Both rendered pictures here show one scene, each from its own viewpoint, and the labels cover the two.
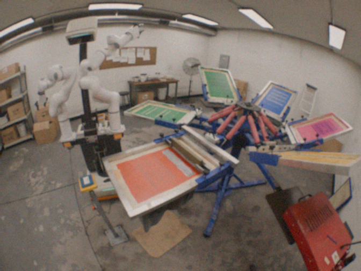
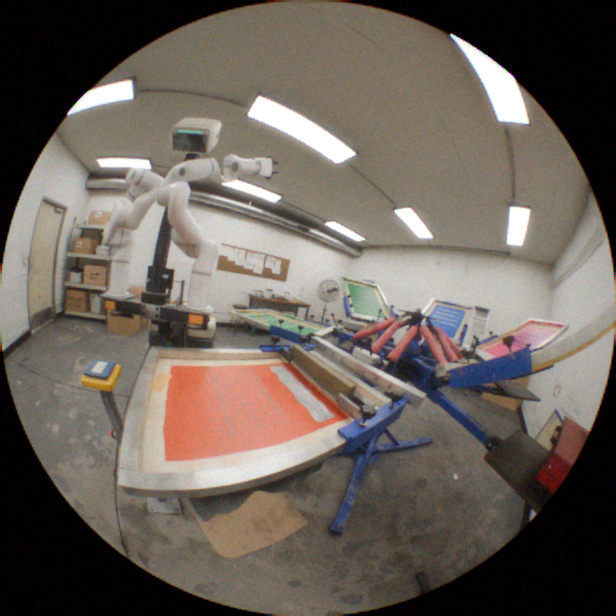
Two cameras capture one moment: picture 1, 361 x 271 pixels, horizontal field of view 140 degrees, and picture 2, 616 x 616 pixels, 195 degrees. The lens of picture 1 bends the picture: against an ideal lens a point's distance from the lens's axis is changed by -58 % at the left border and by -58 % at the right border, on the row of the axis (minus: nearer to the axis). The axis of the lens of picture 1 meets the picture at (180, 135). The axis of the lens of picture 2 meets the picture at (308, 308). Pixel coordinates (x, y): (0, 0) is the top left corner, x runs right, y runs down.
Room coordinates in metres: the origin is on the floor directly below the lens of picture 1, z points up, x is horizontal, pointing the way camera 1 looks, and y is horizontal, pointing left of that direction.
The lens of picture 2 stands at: (0.37, -0.01, 1.33)
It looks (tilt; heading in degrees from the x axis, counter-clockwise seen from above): 7 degrees down; 3
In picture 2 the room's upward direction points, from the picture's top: 12 degrees clockwise
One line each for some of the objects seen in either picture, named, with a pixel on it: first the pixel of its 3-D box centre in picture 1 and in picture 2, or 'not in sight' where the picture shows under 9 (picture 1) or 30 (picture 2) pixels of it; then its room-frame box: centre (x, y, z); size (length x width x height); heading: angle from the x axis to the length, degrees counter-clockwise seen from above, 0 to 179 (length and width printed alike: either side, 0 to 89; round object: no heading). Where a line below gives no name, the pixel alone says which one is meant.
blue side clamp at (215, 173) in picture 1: (211, 175); (375, 422); (0.81, -0.25, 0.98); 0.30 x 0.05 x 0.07; 130
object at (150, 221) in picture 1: (171, 206); (267, 485); (0.67, 0.02, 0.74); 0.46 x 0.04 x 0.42; 130
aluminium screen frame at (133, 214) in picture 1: (162, 165); (263, 390); (0.87, 0.11, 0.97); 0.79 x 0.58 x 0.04; 130
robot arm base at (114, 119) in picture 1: (114, 119); (199, 290); (1.08, 0.55, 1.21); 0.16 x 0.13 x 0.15; 28
